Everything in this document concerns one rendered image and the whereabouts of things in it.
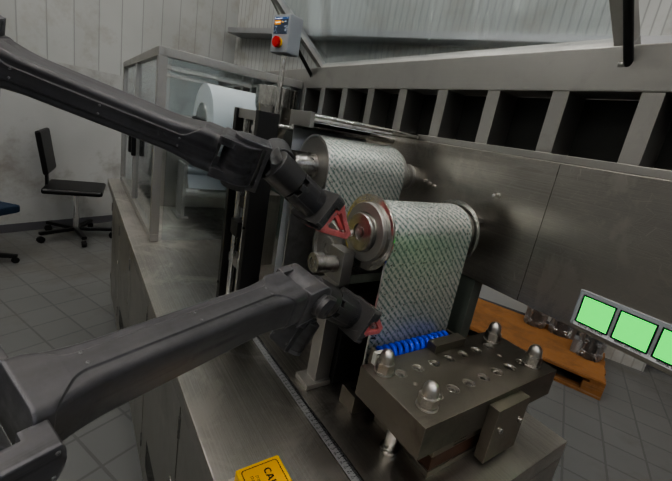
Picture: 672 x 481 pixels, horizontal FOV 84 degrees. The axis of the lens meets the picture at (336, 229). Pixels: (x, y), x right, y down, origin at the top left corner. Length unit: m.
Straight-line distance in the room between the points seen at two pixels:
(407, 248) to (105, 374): 0.52
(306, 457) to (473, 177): 0.69
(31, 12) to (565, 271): 4.41
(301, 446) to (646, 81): 0.85
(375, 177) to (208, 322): 0.62
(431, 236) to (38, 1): 4.23
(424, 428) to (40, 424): 0.47
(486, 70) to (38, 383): 0.96
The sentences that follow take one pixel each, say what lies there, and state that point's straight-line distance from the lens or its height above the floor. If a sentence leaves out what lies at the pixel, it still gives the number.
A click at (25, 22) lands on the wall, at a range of 4.53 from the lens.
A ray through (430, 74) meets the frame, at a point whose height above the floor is 1.61.
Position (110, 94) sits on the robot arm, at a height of 1.42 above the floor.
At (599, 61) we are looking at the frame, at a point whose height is 1.63.
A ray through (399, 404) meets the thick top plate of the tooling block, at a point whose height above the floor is 1.03.
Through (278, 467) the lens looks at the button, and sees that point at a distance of 0.68.
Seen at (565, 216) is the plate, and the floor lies 1.34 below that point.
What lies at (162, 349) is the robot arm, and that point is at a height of 1.21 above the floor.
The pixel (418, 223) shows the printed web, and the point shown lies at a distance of 0.73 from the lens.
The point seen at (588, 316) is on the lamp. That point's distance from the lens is 0.85.
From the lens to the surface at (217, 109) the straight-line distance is 1.57.
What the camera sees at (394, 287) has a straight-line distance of 0.74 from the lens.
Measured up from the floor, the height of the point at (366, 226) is 1.27.
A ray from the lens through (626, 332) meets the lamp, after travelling 0.84.
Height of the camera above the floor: 1.42
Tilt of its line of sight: 14 degrees down
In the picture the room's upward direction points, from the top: 10 degrees clockwise
